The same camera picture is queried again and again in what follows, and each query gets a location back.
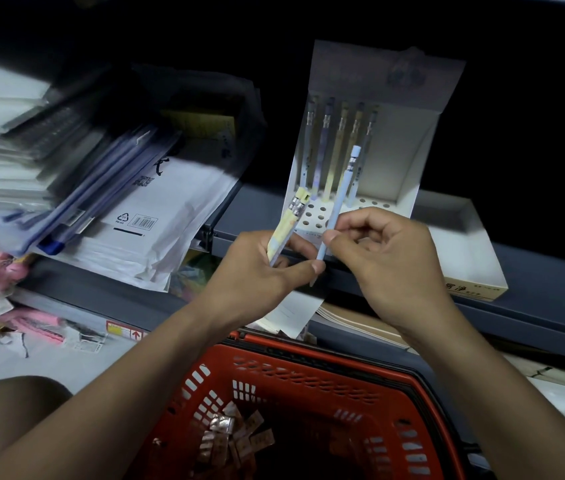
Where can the person's left hand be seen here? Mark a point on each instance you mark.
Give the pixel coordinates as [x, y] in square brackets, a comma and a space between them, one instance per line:
[247, 279]

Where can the person's right hand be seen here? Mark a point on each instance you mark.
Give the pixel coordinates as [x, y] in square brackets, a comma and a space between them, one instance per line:
[397, 274]

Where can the person's right thumb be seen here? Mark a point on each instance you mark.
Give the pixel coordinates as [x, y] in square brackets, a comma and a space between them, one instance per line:
[340, 249]

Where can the person's left thumb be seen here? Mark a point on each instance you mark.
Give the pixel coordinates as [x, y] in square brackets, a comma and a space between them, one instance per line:
[302, 274]

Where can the yellow eraser-tipped pencil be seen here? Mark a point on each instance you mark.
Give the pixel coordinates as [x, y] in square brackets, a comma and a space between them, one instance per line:
[287, 225]

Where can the pale patterned eraser-tipped pencil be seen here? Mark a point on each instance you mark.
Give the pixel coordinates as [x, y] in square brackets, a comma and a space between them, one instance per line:
[296, 217]

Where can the light blue eraser-tipped pencil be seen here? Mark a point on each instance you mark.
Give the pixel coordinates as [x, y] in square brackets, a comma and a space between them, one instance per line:
[341, 194]

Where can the person's left forearm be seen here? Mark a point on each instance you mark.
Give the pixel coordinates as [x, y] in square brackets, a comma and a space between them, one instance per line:
[102, 409]

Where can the person's right forearm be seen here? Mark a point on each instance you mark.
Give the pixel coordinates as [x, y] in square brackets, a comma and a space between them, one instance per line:
[502, 409]

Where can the white paper sheet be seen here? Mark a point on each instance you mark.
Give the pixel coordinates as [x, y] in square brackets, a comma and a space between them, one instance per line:
[290, 312]

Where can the stack of brown notebooks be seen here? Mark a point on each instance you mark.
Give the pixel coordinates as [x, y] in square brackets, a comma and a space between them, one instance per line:
[357, 324]

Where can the pale yellow pencil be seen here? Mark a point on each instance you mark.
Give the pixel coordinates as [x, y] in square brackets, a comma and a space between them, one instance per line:
[336, 154]

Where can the grey pencil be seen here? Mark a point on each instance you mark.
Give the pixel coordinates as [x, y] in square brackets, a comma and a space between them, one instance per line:
[365, 144]

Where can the grey-blue pencil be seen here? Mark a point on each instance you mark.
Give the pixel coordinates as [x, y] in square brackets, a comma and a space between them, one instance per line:
[307, 144]

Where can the red plastic shopping basket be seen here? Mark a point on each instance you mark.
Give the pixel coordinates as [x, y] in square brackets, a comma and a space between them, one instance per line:
[312, 394]

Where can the tan pencil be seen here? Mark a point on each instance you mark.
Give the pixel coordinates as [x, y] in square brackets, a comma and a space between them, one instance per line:
[354, 129]

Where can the white cardboard pencil display box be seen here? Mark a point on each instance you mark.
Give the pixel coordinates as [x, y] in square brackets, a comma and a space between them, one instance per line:
[402, 144]

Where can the white cardboard box lid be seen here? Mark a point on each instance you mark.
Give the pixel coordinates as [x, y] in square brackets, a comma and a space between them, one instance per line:
[462, 244]

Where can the stack of white mailing envelopes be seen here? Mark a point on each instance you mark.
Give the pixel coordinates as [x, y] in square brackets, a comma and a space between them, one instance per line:
[162, 219]

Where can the pile of small brown packets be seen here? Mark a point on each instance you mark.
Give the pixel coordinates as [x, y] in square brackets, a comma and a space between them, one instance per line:
[232, 439]

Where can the yellow notepad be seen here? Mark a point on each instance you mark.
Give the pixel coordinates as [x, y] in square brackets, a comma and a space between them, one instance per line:
[197, 125]

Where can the grey metal shelf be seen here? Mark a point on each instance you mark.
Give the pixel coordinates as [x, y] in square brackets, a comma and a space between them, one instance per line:
[537, 289]

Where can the black bag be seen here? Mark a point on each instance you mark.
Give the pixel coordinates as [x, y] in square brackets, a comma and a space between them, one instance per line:
[202, 89]

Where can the stack of blue plastic folders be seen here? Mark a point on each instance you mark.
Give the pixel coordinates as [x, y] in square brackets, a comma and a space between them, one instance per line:
[87, 194]

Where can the person's knee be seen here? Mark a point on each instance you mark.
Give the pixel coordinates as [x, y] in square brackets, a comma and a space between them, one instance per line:
[7, 414]

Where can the stack of white notebooks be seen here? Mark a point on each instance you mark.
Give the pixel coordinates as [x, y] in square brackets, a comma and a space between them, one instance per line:
[2, 144]

